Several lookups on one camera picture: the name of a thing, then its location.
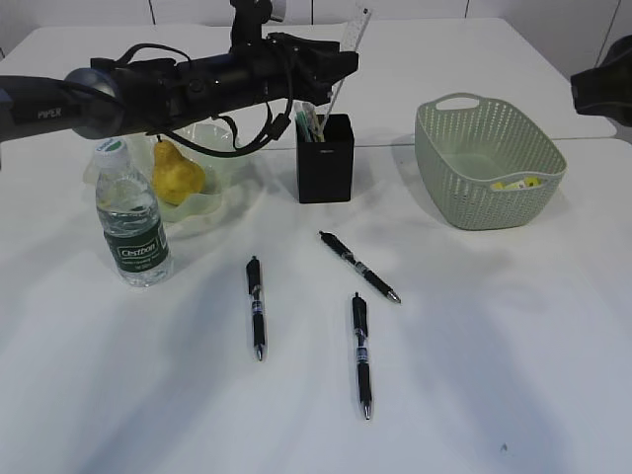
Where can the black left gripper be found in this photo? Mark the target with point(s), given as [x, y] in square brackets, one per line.
[174, 94]

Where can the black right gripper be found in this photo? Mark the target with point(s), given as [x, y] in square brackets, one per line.
[605, 91]

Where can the yellow pear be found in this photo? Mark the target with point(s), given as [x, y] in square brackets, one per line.
[174, 177]

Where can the yellow waste paper package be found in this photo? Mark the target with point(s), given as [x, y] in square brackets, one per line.
[523, 183]

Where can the clear plastic water bottle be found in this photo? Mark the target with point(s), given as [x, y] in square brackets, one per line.
[129, 215]

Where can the green utility knife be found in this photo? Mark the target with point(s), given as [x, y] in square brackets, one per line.
[302, 122]

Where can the yellow utility knife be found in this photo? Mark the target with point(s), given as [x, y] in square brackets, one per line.
[313, 122]

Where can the clear plastic ruler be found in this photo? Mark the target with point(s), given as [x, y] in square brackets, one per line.
[351, 40]

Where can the black pen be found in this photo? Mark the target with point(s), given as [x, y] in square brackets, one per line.
[340, 249]
[255, 288]
[360, 326]

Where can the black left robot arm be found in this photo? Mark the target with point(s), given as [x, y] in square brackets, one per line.
[86, 102]

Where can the green plastic woven basket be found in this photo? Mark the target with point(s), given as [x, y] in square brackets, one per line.
[465, 143]

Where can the black square pen holder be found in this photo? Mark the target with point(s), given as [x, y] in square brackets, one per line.
[324, 170]

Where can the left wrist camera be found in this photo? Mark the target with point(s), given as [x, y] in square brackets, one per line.
[250, 16]

